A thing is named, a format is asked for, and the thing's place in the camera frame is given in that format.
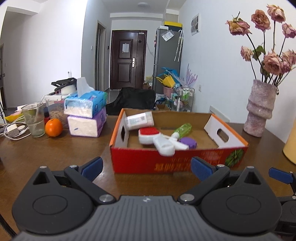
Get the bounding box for purple gear lid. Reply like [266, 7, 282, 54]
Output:
[180, 137, 197, 149]

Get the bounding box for green spray bottle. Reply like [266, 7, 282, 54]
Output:
[168, 123, 192, 151]

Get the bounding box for white rectangular pill bottle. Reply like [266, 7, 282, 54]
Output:
[125, 111, 154, 131]

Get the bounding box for yellow thermos jug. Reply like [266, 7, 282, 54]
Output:
[283, 120, 296, 164]

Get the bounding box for red cardboard pumpkin box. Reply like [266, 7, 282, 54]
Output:
[109, 108, 249, 174]

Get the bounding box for purple tissue pack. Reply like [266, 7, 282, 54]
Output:
[67, 107, 107, 138]

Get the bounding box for orange fruit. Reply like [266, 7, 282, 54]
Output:
[45, 118, 63, 137]

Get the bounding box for red and white brush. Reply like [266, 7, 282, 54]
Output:
[138, 127, 161, 145]

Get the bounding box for pink textured vase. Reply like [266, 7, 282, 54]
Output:
[243, 79, 278, 138]

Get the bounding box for blue tissue pack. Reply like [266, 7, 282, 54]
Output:
[64, 77, 107, 118]

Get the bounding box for clear drinking glass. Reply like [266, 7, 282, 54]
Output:
[21, 102, 45, 138]

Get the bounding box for black bag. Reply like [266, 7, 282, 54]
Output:
[106, 87, 156, 115]

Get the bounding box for dried pink roses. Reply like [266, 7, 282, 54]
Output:
[226, 4, 295, 87]

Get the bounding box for grey refrigerator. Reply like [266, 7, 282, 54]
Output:
[152, 27, 181, 94]

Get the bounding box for dark brown door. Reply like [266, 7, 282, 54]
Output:
[110, 30, 147, 90]

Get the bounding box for yellow box on refrigerator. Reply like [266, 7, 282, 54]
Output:
[164, 21, 183, 28]

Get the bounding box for wire storage cart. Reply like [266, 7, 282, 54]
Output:
[171, 87, 195, 112]

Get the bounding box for white charger with cable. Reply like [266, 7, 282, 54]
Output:
[0, 116, 31, 141]

